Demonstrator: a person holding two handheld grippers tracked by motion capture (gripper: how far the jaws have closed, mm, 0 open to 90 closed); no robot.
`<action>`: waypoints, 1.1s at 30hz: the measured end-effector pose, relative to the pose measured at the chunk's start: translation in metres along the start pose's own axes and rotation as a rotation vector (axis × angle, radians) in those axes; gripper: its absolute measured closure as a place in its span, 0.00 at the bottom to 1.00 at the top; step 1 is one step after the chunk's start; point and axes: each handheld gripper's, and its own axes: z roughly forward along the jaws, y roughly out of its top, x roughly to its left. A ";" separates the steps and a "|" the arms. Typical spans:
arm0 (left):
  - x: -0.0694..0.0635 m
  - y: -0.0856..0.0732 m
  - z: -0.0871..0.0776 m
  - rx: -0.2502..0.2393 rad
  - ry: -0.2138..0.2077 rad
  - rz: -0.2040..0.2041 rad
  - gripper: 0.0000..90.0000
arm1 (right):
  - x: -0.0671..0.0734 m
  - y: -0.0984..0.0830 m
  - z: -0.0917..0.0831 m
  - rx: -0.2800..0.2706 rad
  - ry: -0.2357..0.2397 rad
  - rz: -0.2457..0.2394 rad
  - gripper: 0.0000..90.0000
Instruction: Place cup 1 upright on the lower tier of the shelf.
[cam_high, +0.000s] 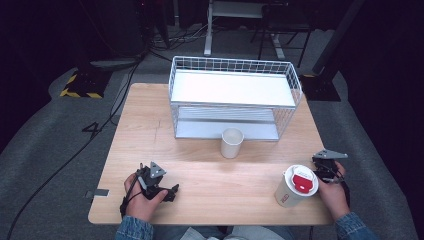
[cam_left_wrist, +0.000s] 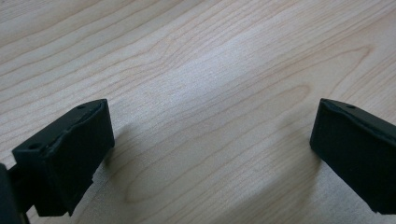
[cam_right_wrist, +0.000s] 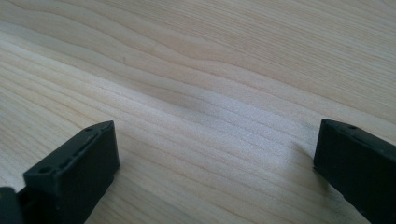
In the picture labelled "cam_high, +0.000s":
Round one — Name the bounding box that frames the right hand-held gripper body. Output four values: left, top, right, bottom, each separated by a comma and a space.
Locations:
312, 148, 349, 184

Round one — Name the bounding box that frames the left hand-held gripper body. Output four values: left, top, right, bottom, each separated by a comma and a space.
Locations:
134, 161, 168, 201

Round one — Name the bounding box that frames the white cup with red lid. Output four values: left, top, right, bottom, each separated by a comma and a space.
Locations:
274, 164, 320, 209

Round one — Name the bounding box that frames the plain white paper cup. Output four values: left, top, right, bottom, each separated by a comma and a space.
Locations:
220, 127, 245, 160

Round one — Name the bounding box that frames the white wire shelf rack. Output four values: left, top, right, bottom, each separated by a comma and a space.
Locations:
168, 55, 304, 142

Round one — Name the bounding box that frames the person's left hand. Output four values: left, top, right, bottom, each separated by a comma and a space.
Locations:
123, 173, 170, 223

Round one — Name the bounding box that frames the person's right hand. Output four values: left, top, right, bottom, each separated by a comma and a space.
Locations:
316, 161, 351, 222

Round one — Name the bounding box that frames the grey tape strip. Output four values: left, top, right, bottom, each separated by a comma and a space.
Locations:
85, 188, 110, 199

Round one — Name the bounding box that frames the black slanted stand with base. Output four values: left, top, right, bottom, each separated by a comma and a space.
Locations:
299, 0, 367, 102

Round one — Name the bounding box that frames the black chair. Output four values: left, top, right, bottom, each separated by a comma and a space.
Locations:
249, 2, 315, 69

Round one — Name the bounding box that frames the right hand-held gripper black cable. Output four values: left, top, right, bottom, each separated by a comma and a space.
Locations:
333, 163, 352, 209

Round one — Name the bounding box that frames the hand-held gripper black cable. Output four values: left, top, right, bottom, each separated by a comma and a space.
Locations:
333, 163, 352, 209
119, 173, 143, 218

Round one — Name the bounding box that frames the left hand-held gripper black cable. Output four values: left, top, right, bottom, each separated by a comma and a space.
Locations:
119, 173, 143, 218

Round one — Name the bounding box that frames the long black floor cable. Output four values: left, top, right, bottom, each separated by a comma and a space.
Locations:
5, 61, 143, 240

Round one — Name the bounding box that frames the black yellow striped base plate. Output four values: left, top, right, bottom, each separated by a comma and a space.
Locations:
59, 68, 113, 100

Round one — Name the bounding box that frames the bundle of floor cables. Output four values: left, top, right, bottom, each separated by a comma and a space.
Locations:
148, 19, 221, 63

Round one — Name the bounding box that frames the white desk frame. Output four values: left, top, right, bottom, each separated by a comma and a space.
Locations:
203, 0, 268, 57

